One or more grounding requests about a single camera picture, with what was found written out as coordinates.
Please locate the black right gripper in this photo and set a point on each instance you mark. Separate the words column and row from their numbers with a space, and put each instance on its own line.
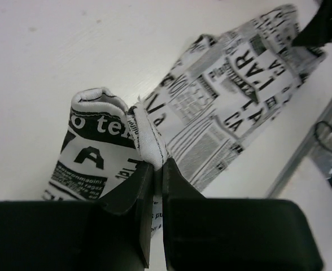
column 318, row 31

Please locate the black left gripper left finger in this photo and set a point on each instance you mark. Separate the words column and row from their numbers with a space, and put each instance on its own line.
column 111, row 233

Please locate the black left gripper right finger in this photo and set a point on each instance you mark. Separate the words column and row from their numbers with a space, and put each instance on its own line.
column 202, row 233

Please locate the newspaper print trousers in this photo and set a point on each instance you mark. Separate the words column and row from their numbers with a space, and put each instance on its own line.
column 220, row 94

